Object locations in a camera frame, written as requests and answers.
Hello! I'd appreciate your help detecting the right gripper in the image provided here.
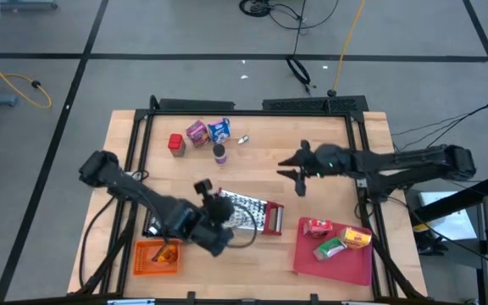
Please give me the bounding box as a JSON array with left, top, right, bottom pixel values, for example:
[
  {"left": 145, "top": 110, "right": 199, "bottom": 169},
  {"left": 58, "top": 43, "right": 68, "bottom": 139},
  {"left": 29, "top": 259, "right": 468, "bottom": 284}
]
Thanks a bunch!
[{"left": 276, "top": 139, "right": 356, "bottom": 198}]

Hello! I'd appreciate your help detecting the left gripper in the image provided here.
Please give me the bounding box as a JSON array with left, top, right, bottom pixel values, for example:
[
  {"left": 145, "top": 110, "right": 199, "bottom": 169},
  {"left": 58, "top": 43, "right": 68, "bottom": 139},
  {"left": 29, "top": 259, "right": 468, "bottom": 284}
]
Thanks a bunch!
[{"left": 193, "top": 179, "right": 236, "bottom": 228}]

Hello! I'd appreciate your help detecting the black-lidded purple-label spice shaker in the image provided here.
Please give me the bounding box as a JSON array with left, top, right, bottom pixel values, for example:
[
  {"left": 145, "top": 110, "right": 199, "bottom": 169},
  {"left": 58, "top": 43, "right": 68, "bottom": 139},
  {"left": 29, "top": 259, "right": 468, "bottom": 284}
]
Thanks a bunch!
[{"left": 212, "top": 142, "right": 229, "bottom": 168}]

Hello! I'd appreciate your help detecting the patterned spice tin red lid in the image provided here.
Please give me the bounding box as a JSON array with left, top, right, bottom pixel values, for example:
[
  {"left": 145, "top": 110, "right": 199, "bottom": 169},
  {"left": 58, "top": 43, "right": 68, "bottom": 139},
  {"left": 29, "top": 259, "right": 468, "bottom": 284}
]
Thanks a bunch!
[{"left": 167, "top": 132, "right": 187, "bottom": 158}]

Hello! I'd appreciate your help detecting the purple Raisin Bran box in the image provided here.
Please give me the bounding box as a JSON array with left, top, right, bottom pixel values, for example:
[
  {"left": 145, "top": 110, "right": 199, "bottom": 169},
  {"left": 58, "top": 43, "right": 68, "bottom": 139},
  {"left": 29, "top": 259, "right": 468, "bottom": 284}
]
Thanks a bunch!
[{"left": 185, "top": 119, "right": 212, "bottom": 149}]

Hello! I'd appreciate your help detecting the blue Frosted Flakes box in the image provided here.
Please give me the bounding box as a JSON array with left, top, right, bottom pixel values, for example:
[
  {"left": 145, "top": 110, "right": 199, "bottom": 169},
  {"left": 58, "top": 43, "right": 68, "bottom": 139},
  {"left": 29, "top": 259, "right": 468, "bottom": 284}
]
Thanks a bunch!
[{"left": 206, "top": 117, "right": 232, "bottom": 146}]

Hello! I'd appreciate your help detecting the red Froot Loops box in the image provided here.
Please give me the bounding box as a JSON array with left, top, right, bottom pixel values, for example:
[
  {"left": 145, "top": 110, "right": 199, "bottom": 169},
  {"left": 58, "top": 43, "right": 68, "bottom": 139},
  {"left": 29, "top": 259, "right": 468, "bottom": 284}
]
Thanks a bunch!
[{"left": 302, "top": 218, "right": 335, "bottom": 239}]

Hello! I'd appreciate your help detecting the green packet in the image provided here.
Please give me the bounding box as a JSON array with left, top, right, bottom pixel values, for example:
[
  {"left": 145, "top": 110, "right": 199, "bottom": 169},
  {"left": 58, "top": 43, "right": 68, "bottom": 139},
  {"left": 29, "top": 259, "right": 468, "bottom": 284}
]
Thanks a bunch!
[{"left": 312, "top": 236, "right": 348, "bottom": 262}]

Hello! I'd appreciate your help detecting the red-framed metal box grater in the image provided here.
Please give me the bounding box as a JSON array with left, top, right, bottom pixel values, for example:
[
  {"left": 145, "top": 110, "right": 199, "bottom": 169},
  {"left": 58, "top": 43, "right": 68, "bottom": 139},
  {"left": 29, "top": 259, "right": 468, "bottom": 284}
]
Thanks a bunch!
[{"left": 215, "top": 187, "right": 286, "bottom": 237}]

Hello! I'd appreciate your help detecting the black plastic basket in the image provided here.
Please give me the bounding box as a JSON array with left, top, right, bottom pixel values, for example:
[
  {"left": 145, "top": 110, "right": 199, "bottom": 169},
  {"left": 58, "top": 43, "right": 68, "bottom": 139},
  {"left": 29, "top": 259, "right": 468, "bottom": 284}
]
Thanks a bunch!
[{"left": 141, "top": 206, "right": 174, "bottom": 239}]

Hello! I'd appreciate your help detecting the black perforated panel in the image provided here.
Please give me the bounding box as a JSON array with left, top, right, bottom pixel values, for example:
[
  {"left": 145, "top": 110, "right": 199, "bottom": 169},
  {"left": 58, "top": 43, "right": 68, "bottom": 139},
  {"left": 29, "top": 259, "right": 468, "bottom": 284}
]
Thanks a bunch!
[{"left": 261, "top": 95, "right": 370, "bottom": 114}]

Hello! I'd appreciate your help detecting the black flat bar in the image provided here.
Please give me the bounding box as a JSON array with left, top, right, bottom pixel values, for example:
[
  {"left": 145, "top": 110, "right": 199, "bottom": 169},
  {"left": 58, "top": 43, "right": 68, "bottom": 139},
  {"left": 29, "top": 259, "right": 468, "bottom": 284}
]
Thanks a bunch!
[{"left": 158, "top": 97, "right": 236, "bottom": 113}]

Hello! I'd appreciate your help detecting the yellow-orange small carton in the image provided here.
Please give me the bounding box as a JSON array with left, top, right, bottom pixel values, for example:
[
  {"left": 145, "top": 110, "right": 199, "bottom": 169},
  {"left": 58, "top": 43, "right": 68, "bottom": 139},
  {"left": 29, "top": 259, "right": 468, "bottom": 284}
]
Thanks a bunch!
[{"left": 338, "top": 226, "right": 374, "bottom": 250}]

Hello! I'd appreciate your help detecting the orange plastic basket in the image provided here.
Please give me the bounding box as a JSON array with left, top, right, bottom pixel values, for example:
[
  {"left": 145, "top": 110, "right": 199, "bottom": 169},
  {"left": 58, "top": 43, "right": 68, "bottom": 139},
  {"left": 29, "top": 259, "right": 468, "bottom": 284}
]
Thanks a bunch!
[{"left": 132, "top": 238, "right": 182, "bottom": 277}]

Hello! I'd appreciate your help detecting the red plastic tray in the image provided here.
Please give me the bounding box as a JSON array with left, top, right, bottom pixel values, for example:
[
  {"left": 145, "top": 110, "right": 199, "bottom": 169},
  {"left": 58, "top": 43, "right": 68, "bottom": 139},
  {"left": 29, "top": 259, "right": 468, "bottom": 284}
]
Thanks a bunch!
[{"left": 292, "top": 216, "right": 374, "bottom": 287}]

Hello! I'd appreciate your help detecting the white sheet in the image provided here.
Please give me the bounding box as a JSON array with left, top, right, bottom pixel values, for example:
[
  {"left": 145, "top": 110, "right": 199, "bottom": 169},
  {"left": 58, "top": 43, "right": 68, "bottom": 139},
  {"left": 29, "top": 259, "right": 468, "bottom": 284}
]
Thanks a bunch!
[{"left": 417, "top": 190, "right": 480, "bottom": 243}]

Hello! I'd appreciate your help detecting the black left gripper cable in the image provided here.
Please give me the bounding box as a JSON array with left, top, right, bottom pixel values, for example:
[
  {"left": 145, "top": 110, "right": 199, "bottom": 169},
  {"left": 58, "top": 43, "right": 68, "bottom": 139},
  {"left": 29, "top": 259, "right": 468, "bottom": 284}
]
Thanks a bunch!
[{"left": 225, "top": 202, "right": 259, "bottom": 250}]

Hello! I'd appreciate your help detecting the black aluminium table frame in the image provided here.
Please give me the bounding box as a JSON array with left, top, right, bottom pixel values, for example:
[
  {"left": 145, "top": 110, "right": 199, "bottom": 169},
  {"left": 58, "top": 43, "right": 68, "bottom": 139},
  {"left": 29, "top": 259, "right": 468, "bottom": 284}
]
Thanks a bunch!
[{"left": 74, "top": 95, "right": 428, "bottom": 305}]

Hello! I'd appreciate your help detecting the looped black floor cable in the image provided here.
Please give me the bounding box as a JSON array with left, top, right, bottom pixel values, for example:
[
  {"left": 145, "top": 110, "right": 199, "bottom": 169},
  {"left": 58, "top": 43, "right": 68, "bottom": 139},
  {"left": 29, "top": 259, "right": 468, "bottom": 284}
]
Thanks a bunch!
[{"left": 285, "top": 0, "right": 319, "bottom": 96}]

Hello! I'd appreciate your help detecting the yellow power cable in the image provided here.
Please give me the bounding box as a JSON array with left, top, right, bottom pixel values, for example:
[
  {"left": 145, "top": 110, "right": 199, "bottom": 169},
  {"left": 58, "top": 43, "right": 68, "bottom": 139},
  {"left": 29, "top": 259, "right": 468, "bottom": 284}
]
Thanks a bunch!
[
  {"left": 331, "top": 0, "right": 366, "bottom": 97},
  {"left": 0, "top": 43, "right": 53, "bottom": 110}
]

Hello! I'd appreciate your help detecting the silver frame bracket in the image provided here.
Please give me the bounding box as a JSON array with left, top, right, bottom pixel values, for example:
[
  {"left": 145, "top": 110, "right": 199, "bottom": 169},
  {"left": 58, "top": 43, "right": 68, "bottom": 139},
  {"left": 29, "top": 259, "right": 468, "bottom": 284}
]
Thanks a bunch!
[{"left": 107, "top": 298, "right": 157, "bottom": 305}]

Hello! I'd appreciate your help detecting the coiled black floor cable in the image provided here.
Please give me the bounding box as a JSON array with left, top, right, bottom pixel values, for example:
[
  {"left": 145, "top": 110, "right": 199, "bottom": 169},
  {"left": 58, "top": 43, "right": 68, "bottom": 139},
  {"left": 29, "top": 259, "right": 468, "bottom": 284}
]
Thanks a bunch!
[{"left": 238, "top": 0, "right": 341, "bottom": 32}]

